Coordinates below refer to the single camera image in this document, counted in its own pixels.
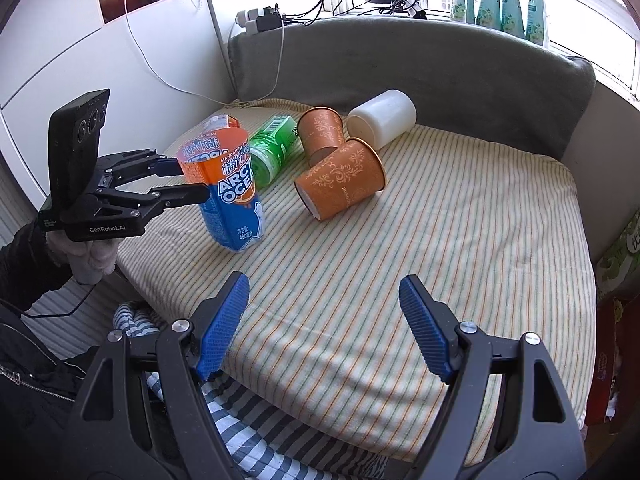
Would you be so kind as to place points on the green plastic bottle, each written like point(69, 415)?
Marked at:
point(272, 152)

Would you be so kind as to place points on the striped pants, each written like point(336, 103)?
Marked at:
point(280, 440)

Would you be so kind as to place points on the orange and blue drink bottle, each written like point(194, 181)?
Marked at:
point(232, 195)

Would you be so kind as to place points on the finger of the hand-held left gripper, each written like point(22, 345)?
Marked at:
point(180, 195)
point(161, 165)

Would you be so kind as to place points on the striped yellow mattress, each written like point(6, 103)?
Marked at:
point(400, 270)

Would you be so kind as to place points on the person's left forearm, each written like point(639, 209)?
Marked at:
point(30, 265)

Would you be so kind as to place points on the orange patterned paper cup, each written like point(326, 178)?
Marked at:
point(340, 177)
point(320, 132)

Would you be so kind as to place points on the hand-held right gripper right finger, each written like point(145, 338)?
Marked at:
point(425, 327)

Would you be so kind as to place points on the grey padded backrest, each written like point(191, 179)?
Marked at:
point(400, 55)

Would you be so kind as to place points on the white power strip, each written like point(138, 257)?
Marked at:
point(250, 22)

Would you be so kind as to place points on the person's left hand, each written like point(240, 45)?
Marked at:
point(95, 260)

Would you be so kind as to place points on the black jacket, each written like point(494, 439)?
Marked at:
point(30, 400)

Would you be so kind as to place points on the green cardboard box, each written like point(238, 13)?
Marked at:
point(620, 260)

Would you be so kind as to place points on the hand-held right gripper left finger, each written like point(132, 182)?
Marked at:
point(224, 326)

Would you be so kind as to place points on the white plastic cup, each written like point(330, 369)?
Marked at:
point(382, 115)

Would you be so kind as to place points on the red cardboard box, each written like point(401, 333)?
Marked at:
point(612, 360)

